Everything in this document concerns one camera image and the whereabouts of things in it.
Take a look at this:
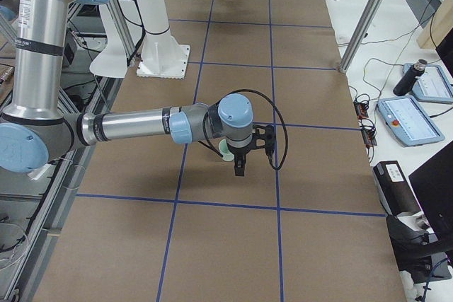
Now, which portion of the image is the aluminium frame post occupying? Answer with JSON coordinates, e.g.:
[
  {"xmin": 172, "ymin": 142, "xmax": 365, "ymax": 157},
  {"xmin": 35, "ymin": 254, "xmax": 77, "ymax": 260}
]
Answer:
[{"xmin": 338, "ymin": 0, "xmax": 383, "ymax": 74}]

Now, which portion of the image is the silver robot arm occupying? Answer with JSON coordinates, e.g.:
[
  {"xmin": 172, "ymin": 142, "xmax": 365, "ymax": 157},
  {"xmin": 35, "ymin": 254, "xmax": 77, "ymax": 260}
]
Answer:
[{"xmin": 1, "ymin": 0, "xmax": 253, "ymax": 175}]

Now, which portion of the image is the pale green cup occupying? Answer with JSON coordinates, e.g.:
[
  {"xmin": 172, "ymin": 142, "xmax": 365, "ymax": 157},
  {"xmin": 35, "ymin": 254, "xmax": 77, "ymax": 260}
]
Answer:
[{"xmin": 218, "ymin": 139, "xmax": 234, "ymax": 162}]

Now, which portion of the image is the black water bottle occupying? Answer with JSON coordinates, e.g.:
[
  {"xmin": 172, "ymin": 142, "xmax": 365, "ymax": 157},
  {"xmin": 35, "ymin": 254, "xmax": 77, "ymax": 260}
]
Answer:
[{"xmin": 393, "ymin": 59, "xmax": 428, "ymax": 96}]

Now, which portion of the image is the near teach pendant tablet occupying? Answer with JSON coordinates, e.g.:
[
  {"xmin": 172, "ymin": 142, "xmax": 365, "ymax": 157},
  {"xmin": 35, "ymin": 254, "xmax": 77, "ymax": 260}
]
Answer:
[{"xmin": 377, "ymin": 95, "xmax": 445, "ymax": 146}]

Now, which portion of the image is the grey robot base arm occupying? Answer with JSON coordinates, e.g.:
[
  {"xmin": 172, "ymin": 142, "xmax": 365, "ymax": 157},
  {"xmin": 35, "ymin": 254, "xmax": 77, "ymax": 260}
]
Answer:
[{"xmin": 1, "ymin": 0, "xmax": 20, "ymax": 21}]

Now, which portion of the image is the black box with label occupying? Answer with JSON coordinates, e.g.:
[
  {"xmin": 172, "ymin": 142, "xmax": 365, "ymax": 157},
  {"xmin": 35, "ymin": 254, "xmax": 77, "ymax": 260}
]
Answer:
[{"xmin": 372, "ymin": 161, "xmax": 421, "ymax": 217}]

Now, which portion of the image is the teach pendant tablet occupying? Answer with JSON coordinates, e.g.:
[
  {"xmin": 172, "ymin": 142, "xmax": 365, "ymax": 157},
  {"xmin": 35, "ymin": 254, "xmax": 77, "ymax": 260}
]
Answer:
[
  {"xmin": 377, "ymin": 95, "xmax": 445, "ymax": 146},
  {"xmin": 411, "ymin": 64, "xmax": 452, "ymax": 104}
]

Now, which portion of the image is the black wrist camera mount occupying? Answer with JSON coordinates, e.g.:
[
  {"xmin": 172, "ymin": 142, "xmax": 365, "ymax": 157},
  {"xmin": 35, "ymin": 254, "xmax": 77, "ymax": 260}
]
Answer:
[{"xmin": 251, "ymin": 124, "xmax": 276, "ymax": 160}]

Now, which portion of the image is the black monitor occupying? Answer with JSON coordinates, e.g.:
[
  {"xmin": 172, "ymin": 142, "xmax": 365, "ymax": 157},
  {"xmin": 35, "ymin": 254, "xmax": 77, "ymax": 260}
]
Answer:
[{"xmin": 409, "ymin": 142, "xmax": 452, "ymax": 239}]

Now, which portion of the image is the small electronics board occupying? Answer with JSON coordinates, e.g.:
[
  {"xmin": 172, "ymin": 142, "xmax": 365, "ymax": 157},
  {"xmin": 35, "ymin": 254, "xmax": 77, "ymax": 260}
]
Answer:
[
  {"xmin": 353, "ymin": 100, "xmax": 369, "ymax": 120},
  {"xmin": 361, "ymin": 129, "xmax": 377, "ymax": 148}
]

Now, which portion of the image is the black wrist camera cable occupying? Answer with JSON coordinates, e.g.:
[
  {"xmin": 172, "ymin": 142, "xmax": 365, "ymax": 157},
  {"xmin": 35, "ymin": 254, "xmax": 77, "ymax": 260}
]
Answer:
[{"xmin": 197, "ymin": 89, "xmax": 289, "ymax": 171}]

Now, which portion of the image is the wooden board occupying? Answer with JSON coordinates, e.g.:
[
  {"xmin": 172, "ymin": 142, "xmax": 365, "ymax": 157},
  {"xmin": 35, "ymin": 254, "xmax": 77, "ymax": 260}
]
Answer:
[{"xmin": 417, "ymin": 0, "xmax": 452, "ymax": 50}]

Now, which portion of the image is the white camera stand column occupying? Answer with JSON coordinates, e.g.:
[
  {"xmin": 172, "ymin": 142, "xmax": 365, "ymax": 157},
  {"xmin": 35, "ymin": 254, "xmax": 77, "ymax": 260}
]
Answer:
[{"xmin": 89, "ymin": 0, "xmax": 191, "ymax": 79}]

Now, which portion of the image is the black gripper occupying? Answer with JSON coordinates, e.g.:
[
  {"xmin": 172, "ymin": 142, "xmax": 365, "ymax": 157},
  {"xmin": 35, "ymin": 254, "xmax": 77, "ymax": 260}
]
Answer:
[{"xmin": 226, "ymin": 138, "xmax": 251, "ymax": 176}]

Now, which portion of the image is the far teach pendant tablet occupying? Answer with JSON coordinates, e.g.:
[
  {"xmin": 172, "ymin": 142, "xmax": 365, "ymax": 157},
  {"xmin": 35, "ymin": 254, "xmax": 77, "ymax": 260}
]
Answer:
[{"xmin": 411, "ymin": 64, "xmax": 452, "ymax": 104}]

